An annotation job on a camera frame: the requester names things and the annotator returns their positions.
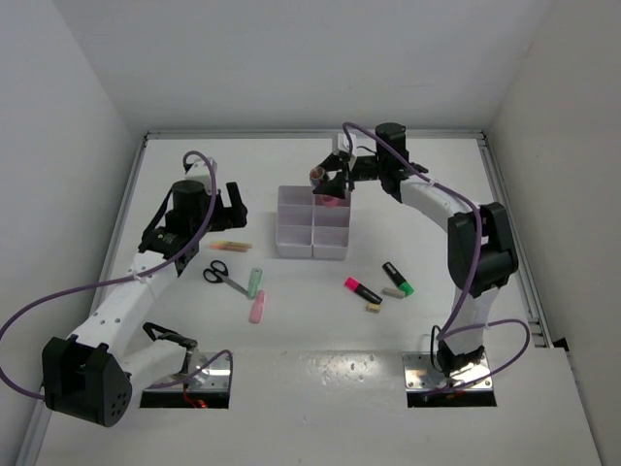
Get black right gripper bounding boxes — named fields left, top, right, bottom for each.
left=314, top=153, right=387, bottom=198

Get orange highlighter pen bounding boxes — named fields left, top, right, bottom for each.
left=210, top=245, right=249, bottom=252

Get clear bottle of coloured pins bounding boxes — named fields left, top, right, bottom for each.
left=310, top=166, right=327, bottom=189

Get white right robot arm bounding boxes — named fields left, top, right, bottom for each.
left=310, top=122, right=519, bottom=378

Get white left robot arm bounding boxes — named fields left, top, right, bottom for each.
left=42, top=179, right=247, bottom=427

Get white divided organiser left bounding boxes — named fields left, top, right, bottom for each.
left=276, top=185, right=314, bottom=259

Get green correction tape case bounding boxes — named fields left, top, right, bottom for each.
left=246, top=268, right=262, bottom=299

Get pink black highlighter marker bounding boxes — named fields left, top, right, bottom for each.
left=343, top=278, right=382, bottom=306

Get pink correction tape case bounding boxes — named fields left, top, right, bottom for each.
left=248, top=290, right=266, bottom=324

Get green black highlighter marker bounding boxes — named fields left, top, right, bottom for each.
left=381, top=262, right=414, bottom=297

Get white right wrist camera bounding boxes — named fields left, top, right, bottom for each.
left=332, top=132, right=357, bottom=156

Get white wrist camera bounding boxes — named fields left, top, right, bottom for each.
left=184, top=157, right=217, bottom=194
left=332, top=132, right=357, bottom=156

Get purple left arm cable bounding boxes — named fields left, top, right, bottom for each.
left=0, top=150, right=234, bottom=400

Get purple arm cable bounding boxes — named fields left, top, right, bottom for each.
left=342, top=121, right=531, bottom=394
left=0, top=150, right=234, bottom=400

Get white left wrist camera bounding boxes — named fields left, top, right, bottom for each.
left=184, top=157, right=217, bottom=194

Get black handled scissors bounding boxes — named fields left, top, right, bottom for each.
left=203, top=260, right=247, bottom=296

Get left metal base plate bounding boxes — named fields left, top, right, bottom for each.
left=147, top=349, right=234, bottom=389

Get metal base plate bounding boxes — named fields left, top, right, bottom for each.
left=402, top=351, right=492, bottom=390
left=147, top=349, right=234, bottom=389

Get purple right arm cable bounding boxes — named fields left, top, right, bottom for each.
left=342, top=121, right=531, bottom=394

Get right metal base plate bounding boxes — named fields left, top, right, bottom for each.
left=402, top=351, right=492, bottom=390

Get aluminium frame rail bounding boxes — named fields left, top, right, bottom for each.
left=477, top=130, right=552, bottom=349

